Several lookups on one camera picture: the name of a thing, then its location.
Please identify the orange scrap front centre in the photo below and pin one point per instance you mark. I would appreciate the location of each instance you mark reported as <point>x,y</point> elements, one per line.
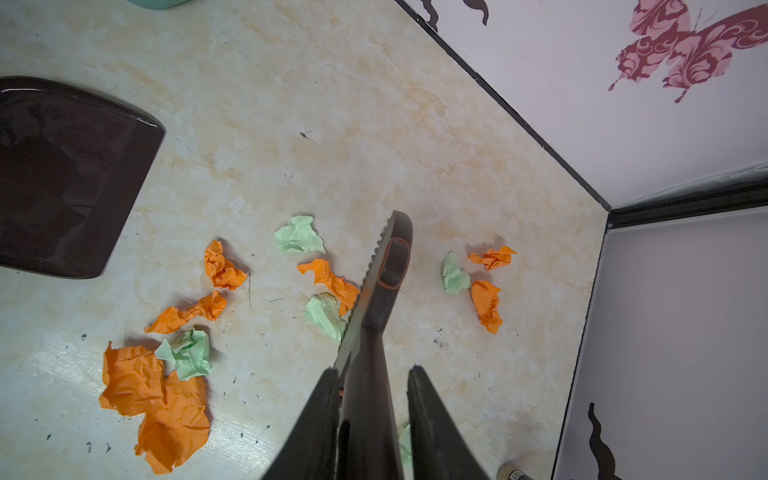
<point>175,421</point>

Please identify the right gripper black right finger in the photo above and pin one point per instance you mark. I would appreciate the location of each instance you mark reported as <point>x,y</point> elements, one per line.
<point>438,449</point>

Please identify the green bin with liner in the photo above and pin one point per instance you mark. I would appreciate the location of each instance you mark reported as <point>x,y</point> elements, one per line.
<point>158,4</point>

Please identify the small dark cylinder bottle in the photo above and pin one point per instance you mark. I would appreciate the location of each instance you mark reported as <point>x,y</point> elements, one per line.
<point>509,471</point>

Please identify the orange scrap back right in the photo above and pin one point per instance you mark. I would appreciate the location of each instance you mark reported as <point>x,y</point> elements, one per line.
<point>345,292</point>

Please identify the green scrap back centre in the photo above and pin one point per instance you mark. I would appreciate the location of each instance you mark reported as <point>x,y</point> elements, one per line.
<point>299,236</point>

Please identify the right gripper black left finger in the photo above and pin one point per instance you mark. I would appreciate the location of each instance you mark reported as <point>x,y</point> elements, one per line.
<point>310,451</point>

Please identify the green scrap front centre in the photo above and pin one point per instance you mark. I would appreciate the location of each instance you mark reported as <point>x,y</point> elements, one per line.
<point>189,356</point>

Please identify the small orange scrap centre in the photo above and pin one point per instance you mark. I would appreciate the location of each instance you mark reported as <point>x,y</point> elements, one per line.
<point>221,271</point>

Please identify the orange scrap right middle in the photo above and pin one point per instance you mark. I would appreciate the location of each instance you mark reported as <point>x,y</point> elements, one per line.
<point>485,295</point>

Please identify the dark brown hand brush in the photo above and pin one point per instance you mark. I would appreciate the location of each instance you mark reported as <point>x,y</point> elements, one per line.
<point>367,437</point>

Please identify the green scrap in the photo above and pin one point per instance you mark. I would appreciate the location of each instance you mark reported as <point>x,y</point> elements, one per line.
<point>299,236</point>
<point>189,356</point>

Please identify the orange twisted scrap front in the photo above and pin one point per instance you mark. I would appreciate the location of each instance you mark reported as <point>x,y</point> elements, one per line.
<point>173,319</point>

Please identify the dark brown dustpan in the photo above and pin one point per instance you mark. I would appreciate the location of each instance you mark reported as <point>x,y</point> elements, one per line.
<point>72,166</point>

